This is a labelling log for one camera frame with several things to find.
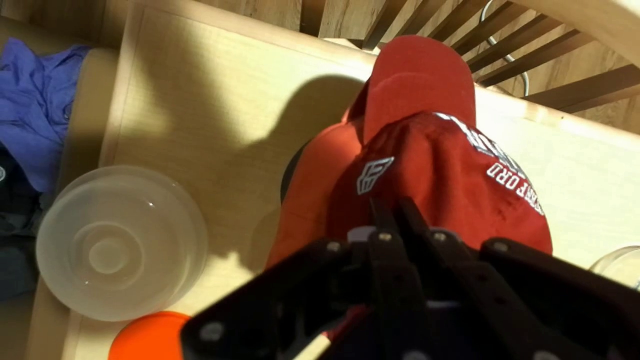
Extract orange ball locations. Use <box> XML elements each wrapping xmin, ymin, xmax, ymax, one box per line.
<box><xmin>108</xmin><ymin>309</ymin><xmax>196</xmax><ymax>360</ymax></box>

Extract translucent plastic container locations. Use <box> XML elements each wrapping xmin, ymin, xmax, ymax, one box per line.
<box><xmin>35</xmin><ymin>165</ymin><xmax>210</xmax><ymax>325</ymax></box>

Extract blue cloth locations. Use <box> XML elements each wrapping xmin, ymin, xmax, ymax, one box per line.
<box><xmin>0</xmin><ymin>39</ymin><xmax>93</xmax><ymax>197</ymax></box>

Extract clear glass bowl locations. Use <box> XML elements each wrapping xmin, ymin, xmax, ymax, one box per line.
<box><xmin>588</xmin><ymin>245</ymin><xmax>640</xmax><ymax>292</ymax></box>

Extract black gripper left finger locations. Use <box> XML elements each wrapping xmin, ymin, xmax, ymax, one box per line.
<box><xmin>180</xmin><ymin>198</ymin><xmax>429</xmax><ymax>360</ymax></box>

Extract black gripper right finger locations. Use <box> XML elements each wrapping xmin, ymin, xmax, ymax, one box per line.
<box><xmin>399</xmin><ymin>198</ymin><xmax>640</xmax><ymax>360</ymax></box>

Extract maroon baseball cap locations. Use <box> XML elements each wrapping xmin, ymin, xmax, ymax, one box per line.
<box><xmin>329</xmin><ymin>35</ymin><xmax>557</xmax><ymax>258</ymax></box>

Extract black clothes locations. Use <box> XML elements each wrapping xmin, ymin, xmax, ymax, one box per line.
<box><xmin>0</xmin><ymin>147</ymin><xmax>44</xmax><ymax>303</ymax></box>

